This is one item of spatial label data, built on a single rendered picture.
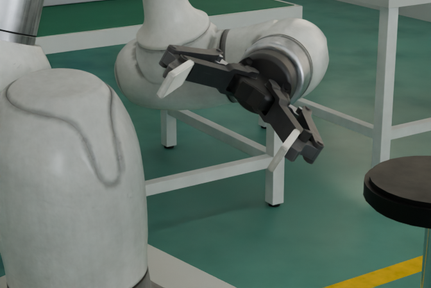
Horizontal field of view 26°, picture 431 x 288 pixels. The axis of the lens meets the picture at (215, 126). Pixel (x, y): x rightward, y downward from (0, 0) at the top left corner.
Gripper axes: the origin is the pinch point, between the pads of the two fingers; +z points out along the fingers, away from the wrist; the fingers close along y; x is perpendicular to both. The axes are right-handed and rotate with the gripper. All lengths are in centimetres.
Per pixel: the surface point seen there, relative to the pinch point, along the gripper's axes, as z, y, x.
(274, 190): -227, -7, -99
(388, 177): -120, -28, -35
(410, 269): -191, -56, -80
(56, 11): -195, 86, -74
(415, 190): -113, -34, -32
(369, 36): -533, -1, -96
